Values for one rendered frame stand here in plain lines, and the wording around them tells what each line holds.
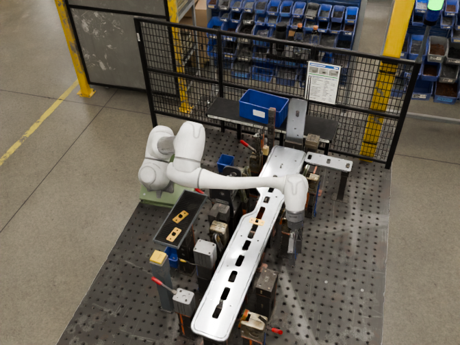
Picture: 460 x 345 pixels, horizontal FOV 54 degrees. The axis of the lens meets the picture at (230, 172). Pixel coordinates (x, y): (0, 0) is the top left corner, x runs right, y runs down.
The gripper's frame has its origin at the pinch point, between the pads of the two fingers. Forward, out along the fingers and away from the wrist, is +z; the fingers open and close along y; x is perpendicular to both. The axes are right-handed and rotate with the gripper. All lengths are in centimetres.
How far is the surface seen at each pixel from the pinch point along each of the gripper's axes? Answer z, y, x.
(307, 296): 32.2, -17.0, 2.6
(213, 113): -56, -89, -81
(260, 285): 8.6, 17.6, -12.8
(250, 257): 2.5, 2.9, -23.0
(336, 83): -75, -98, 3
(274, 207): -13.0, -31.4, -19.7
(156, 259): -7, 35, -58
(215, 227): -11.2, 1.2, -42.6
